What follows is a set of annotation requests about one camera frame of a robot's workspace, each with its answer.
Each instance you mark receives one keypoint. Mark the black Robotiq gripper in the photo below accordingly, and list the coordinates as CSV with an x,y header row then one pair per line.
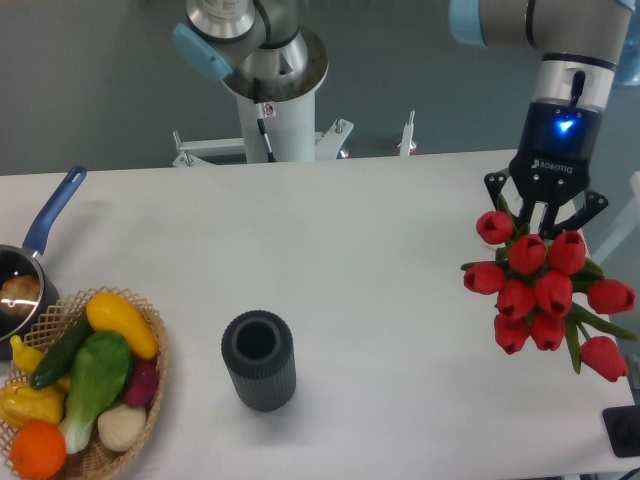
x,y
551,166

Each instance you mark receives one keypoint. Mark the red tulip bouquet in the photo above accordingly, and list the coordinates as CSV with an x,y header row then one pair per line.
x,y
550,292

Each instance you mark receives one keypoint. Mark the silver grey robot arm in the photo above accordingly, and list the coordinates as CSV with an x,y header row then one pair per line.
x,y
581,42

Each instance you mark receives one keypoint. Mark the dark grey ribbed vase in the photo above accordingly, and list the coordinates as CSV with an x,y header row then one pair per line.
x,y
258,350

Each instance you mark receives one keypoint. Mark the blue plastic bag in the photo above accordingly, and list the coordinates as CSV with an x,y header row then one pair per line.
x,y
627,73

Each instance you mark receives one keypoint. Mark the black device at edge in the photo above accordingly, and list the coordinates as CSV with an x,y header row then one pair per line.
x,y
622,427

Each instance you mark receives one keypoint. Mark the purple red radish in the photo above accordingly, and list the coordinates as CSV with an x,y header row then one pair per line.
x,y
142,386

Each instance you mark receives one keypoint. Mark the yellow squash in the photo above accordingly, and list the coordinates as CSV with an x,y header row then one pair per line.
x,y
107,311

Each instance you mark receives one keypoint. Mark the green bok choy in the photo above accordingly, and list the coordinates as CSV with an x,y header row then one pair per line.
x,y
99,372

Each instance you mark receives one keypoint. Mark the white garlic bulb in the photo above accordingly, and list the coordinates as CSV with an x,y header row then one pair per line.
x,y
120,427

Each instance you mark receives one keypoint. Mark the dark green cucumber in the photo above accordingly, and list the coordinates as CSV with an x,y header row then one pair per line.
x,y
58,360

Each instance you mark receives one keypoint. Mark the woven wicker basket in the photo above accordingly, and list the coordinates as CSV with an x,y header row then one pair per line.
x,y
96,461

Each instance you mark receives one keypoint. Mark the brown bread roll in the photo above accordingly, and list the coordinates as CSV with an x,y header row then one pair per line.
x,y
19,296

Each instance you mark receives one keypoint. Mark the orange fruit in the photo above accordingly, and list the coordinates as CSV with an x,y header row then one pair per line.
x,y
38,451

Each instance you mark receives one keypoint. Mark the white frame at right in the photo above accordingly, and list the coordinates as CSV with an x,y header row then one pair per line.
x,y
626,222

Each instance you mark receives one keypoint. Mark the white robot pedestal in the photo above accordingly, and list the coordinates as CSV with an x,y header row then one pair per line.
x,y
275,92

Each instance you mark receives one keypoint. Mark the white metal base frame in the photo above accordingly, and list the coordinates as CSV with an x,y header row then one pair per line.
x,y
328,145

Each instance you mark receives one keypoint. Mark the blue handled saucepan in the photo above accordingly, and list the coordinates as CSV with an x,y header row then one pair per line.
x,y
24,260

